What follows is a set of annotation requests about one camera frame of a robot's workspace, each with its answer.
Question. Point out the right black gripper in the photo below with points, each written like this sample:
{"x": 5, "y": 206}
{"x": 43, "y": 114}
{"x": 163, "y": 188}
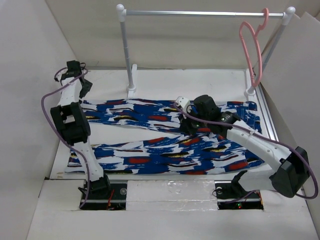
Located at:
{"x": 184, "y": 125}

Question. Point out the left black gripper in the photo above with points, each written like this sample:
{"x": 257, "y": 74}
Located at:
{"x": 87, "y": 87}

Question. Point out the blue patterned trousers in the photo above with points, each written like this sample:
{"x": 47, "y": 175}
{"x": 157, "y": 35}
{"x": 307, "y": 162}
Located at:
{"x": 176, "y": 153}

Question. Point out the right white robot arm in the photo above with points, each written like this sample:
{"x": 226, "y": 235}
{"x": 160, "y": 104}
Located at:
{"x": 288, "y": 168}

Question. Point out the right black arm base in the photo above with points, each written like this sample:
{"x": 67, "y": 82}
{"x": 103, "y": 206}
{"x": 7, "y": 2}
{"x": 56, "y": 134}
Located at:
{"x": 231, "y": 195}

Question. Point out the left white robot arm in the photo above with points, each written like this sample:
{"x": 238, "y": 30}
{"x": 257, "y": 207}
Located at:
{"x": 72, "y": 125}

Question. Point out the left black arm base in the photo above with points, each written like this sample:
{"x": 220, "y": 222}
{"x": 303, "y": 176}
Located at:
{"x": 114, "y": 199}

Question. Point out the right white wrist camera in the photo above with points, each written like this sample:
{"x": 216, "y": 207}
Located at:
{"x": 183, "y": 104}

